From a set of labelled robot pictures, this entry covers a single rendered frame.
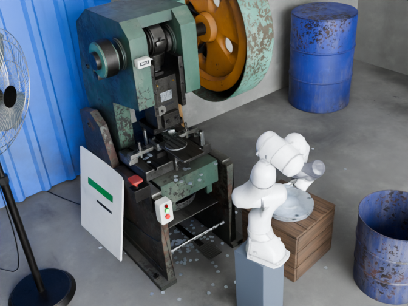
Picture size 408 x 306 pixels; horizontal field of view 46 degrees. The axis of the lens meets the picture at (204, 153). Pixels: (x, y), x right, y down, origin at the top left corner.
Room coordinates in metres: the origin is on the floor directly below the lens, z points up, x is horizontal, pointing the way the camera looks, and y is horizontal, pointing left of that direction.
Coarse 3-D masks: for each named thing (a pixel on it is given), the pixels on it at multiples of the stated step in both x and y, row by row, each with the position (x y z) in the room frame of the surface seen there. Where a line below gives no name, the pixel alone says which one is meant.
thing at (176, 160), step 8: (176, 136) 2.40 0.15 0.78; (160, 144) 2.32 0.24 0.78; (168, 144) 2.30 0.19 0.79; (176, 144) 2.30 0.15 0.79; (184, 144) 2.29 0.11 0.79; (192, 144) 2.29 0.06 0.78; (168, 152) 2.24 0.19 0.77; (176, 152) 2.22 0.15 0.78; (184, 152) 2.21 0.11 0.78; (192, 152) 2.21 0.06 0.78; (200, 152) 2.20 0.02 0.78; (176, 160) 2.24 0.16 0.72; (184, 160) 2.14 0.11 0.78; (176, 168) 2.24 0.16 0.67
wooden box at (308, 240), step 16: (320, 208) 2.18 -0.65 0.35; (272, 224) 2.08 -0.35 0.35; (288, 224) 2.06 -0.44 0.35; (304, 224) 2.05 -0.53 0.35; (320, 224) 2.10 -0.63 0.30; (288, 240) 1.99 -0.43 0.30; (304, 240) 2.00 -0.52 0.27; (320, 240) 2.11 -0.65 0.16; (304, 256) 2.01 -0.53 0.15; (320, 256) 2.12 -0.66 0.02; (288, 272) 1.98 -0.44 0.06; (304, 272) 2.02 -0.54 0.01
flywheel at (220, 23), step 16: (192, 0) 2.72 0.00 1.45; (208, 0) 2.60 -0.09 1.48; (224, 0) 2.49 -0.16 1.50; (208, 16) 2.58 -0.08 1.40; (224, 16) 2.50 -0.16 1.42; (240, 16) 2.34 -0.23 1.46; (208, 32) 2.56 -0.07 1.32; (224, 32) 2.50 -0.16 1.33; (240, 32) 2.34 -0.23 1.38; (208, 48) 2.62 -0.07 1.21; (224, 48) 2.53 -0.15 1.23; (240, 48) 2.34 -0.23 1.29; (208, 64) 2.63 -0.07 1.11; (224, 64) 2.51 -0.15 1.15; (240, 64) 2.35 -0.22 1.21; (208, 80) 2.58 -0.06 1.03; (224, 80) 2.46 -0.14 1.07; (240, 80) 2.39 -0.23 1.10
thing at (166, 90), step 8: (160, 72) 2.38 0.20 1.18; (168, 72) 2.40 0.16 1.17; (160, 80) 2.33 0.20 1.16; (168, 80) 2.35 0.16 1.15; (160, 88) 2.32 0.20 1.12; (168, 88) 2.35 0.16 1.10; (176, 88) 2.38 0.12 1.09; (160, 96) 2.32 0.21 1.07; (168, 96) 2.35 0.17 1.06; (176, 96) 2.38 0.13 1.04; (160, 104) 2.32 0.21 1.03; (168, 104) 2.34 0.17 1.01; (176, 104) 2.37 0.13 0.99; (160, 112) 2.30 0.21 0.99; (168, 112) 2.32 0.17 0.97; (176, 112) 2.34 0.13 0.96; (152, 120) 2.34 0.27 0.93; (160, 120) 2.31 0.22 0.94; (168, 120) 2.29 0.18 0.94; (176, 120) 2.33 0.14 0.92
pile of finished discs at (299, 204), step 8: (288, 192) 2.31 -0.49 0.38; (296, 192) 2.31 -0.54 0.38; (304, 192) 2.30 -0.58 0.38; (288, 200) 2.23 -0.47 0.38; (296, 200) 2.23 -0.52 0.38; (304, 200) 2.23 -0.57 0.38; (312, 200) 2.22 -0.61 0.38; (280, 208) 2.17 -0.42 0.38; (288, 208) 2.16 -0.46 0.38; (296, 208) 2.16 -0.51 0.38; (304, 208) 2.16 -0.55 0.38; (312, 208) 2.15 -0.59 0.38; (272, 216) 2.14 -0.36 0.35; (280, 216) 2.10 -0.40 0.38; (288, 216) 2.10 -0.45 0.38; (296, 216) 2.10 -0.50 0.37; (304, 216) 2.11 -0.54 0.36
